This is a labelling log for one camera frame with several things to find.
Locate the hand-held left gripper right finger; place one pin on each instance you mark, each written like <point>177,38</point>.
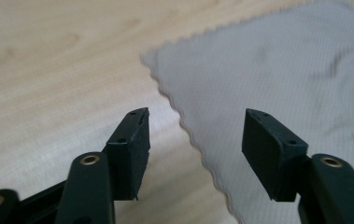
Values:
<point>271,155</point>

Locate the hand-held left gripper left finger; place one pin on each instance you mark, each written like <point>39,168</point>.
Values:
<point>129,155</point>

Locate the beige cloth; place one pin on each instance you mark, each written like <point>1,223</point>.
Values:
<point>274,87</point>

